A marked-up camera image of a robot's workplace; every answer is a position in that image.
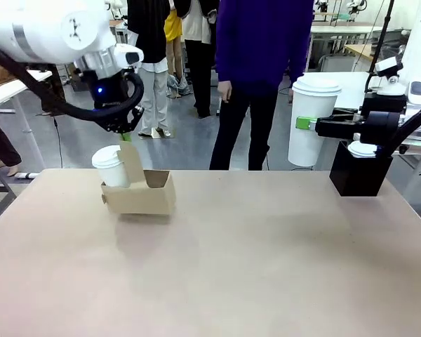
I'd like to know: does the person's right hand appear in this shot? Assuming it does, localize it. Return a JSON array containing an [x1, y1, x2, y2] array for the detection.
[[218, 79, 233, 104]]

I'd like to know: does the small white lidded paper cup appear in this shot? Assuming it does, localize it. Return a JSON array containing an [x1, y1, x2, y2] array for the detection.
[[91, 145, 132, 189]]

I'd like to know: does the brown cardboard cup carrier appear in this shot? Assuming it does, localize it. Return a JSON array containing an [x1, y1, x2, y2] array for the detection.
[[100, 139, 178, 216]]

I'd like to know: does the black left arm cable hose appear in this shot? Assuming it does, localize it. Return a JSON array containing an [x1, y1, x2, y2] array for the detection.
[[0, 40, 145, 133]]

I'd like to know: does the bystander in yellow top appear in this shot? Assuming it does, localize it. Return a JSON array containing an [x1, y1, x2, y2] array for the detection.
[[164, 8, 192, 99]]

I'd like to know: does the bystander in beige vest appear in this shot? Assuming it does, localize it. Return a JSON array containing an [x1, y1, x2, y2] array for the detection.
[[174, 0, 220, 119]]

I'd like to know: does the light wooden table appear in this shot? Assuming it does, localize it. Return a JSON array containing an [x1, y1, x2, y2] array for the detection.
[[343, 44, 376, 60]]

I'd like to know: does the person in purple sweater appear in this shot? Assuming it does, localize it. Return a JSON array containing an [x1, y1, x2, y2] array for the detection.
[[208, 0, 316, 172]]

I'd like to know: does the bystander in black top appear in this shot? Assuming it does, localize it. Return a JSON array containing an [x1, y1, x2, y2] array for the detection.
[[126, 0, 173, 138]]

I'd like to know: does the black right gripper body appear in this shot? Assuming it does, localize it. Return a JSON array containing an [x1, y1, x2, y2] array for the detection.
[[354, 111, 401, 145]]

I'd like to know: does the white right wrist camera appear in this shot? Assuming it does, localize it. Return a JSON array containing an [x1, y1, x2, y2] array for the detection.
[[374, 57, 405, 87]]

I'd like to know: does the black mesh basket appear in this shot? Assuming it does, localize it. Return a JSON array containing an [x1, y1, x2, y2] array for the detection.
[[380, 44, 406, 71]]

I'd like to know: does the black right arm cable sleeve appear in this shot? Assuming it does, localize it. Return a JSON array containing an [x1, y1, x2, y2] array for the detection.
[[389, 100, 421, 155]]

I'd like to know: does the large white lidded paper cup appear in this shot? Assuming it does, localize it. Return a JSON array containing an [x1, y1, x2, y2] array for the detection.
[[287, 74, 342, 168]]

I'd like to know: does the long white workbench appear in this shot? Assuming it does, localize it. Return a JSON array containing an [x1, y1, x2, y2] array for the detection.
[[310, 22, 383, 46]]

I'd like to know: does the white side table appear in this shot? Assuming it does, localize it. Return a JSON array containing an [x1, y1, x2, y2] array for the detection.
[[0, 69, 53, 180]]

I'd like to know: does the black square box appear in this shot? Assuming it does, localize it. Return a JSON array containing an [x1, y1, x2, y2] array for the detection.
[[328, 139, 394, 197]]

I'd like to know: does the black stand pole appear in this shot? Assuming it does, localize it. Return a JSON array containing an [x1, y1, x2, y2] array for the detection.
[[363, 0, 396, 94]]

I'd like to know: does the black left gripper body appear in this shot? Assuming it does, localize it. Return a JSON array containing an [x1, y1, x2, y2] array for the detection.
[[87, 68, 134, 113]]

